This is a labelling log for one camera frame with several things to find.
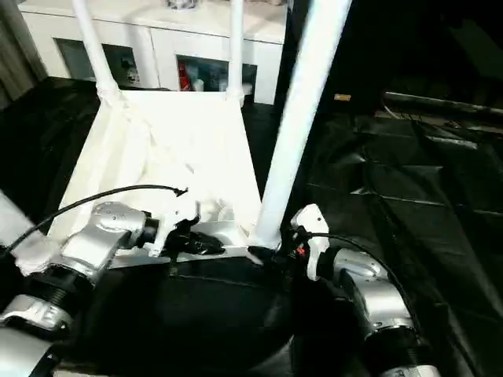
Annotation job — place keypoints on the white plastic table top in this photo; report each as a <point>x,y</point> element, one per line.
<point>169,137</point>

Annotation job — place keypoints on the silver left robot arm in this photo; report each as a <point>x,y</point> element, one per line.
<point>114,224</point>

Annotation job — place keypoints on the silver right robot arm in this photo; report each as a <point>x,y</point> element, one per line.
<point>377,298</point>

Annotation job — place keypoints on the black work mat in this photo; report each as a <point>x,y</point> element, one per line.
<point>393,235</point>

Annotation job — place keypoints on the small gold tag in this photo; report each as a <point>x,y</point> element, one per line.
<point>342,97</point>

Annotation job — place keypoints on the white glass-door cabinet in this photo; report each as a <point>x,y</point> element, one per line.
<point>165,43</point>

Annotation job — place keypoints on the grey patterned ornament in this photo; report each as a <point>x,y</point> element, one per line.
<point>181,3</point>

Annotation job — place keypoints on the black backdrop cloth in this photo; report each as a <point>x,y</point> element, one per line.
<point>432,39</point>

